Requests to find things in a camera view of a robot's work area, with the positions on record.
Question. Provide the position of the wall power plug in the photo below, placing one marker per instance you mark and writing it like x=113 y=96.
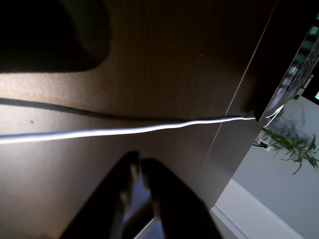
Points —
x=262 y=144

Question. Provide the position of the green leafy plant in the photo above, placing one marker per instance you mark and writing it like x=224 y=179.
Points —
x=294 y=144

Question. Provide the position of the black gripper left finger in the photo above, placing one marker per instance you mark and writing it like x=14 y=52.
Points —
x=99 y=199

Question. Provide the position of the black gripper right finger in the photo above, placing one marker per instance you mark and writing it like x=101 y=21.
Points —
x=179 y=204

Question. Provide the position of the dark framed screen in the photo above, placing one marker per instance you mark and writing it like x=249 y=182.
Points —
x=299 y=67

